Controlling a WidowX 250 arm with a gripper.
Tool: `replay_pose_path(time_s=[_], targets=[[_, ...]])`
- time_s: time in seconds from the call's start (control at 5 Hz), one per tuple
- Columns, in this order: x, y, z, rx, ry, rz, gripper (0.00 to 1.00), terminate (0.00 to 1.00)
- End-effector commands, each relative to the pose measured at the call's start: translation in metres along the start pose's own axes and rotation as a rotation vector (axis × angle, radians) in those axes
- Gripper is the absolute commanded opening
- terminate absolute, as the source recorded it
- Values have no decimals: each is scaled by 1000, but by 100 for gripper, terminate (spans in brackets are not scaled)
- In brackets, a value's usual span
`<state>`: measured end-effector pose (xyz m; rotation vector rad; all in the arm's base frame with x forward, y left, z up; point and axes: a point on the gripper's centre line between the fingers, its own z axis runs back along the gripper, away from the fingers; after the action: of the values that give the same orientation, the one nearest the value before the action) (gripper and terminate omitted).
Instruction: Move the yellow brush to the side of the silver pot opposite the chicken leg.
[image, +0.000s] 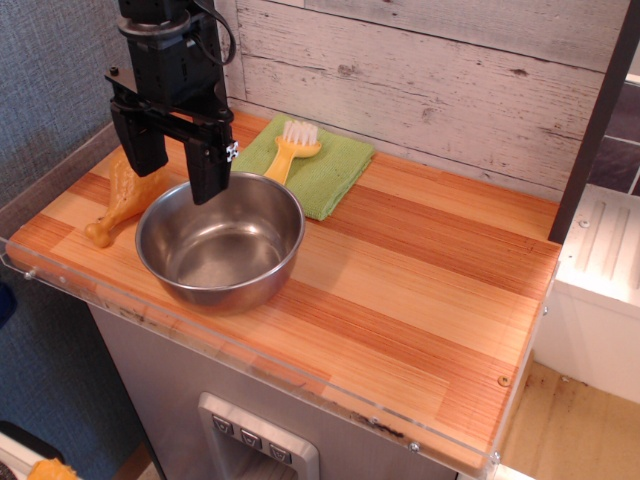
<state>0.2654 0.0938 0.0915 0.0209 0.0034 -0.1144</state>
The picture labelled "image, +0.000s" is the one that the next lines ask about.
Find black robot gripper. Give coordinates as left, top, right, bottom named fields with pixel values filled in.
left=106, top=19, right=234, bottom=205

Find yellow brush white bristles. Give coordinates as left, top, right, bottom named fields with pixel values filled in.
left=265, top=120, right=321, bottom=185

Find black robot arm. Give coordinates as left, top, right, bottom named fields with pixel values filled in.
left=106, top=1, right=237, bottom=205

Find orange plastic chicken leg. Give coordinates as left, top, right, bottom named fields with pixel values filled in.
left=84, top=156, right=170, bottom=248

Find silver metal pot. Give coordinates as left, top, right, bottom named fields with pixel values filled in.
left=136, top=172, right=305, bottom=315

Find green cloth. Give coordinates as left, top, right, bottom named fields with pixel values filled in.
left=232, top=114, right=375, bottom=221

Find clear acrylic edge guard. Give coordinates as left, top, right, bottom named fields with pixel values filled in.
left=7, top=227, right=559, bottom=479

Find grey cabinet with dispenser panel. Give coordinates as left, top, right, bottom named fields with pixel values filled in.
left=91, top=307, right=458, bottom=479

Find orange object bottom left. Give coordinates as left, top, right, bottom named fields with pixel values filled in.
left=27, top=458, right=79, bottom=480

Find white toy sink unit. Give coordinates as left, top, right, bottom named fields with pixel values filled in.
left=530, top=73, right=640, bottom=406

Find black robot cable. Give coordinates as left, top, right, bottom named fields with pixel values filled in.
left=185, top=0, right=237, bottom=69

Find dark right post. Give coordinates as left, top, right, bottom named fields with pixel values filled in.
left=548, top=0, right=639, bottom=244

